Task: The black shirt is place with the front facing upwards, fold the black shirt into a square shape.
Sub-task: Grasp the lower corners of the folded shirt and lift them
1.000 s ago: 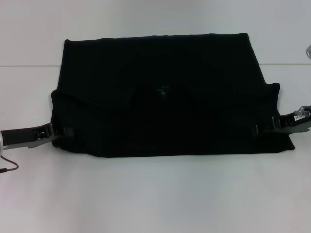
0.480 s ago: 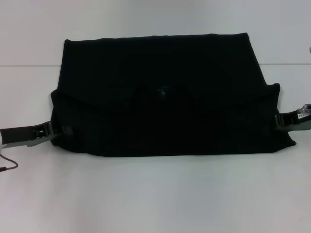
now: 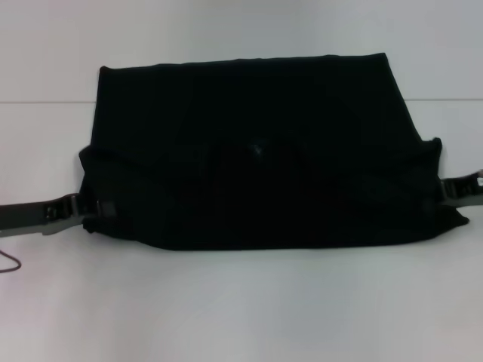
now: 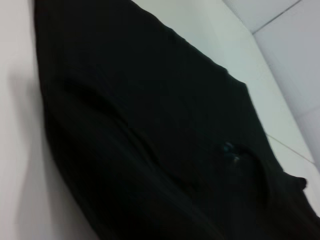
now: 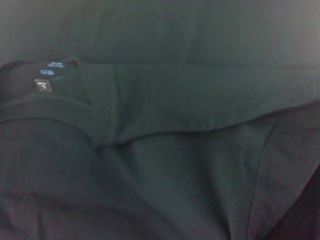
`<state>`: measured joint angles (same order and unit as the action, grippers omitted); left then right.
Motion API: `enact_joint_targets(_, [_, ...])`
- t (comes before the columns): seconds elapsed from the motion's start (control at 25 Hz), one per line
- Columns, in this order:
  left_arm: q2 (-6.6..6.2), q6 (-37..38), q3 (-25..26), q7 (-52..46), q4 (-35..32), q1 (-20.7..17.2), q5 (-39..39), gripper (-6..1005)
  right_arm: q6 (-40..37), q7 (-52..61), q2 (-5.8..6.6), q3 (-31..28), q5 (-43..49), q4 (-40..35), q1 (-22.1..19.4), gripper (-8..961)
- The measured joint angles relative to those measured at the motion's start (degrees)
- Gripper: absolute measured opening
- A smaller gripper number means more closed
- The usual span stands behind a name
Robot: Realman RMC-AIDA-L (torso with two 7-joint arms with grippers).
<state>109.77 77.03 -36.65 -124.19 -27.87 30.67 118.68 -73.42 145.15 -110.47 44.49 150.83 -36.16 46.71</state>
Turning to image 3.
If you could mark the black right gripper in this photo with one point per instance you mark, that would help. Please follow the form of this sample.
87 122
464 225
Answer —
471 190

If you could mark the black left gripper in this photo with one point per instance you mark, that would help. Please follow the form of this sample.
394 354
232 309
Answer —
22 215

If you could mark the black t-shirt with FREE print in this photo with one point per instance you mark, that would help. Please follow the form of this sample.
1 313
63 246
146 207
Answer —
264 169

